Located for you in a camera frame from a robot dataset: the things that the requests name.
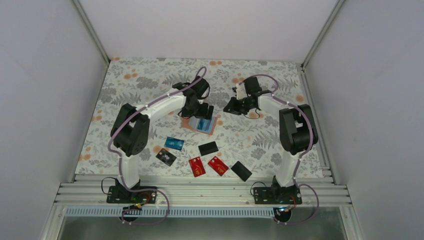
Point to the floral table mat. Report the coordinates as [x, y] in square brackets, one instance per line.
[253, 139]

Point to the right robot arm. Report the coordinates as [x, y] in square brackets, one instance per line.
[297, 127]

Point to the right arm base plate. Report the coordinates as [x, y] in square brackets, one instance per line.
[282, 196]

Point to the black card centre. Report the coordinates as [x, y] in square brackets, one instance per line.
[208, 148]

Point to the black card right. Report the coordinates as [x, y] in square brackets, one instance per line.
[241, 171]

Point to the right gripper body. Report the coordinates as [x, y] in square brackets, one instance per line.
[246, 106]

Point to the red VIP card left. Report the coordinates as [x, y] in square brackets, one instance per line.
[197, 166]

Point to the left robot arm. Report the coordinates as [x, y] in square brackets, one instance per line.
[130, 132]

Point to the blue VIP card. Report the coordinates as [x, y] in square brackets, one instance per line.
[205, 125]

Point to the aluminium rail frame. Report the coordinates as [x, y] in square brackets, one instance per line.
[186, 196]

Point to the red VIP card right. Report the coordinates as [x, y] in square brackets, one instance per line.
[218, 166]

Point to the blue card upper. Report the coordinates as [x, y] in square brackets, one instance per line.
[174, 143]

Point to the brown leather card holder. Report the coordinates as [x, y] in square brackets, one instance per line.
[191, 124]

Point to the black VIP card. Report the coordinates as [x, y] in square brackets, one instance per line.
[166, 157]

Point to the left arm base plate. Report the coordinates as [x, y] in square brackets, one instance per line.
[119, 195]

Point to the red vip card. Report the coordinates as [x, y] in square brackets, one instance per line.
[218, 166]
[197, 166]

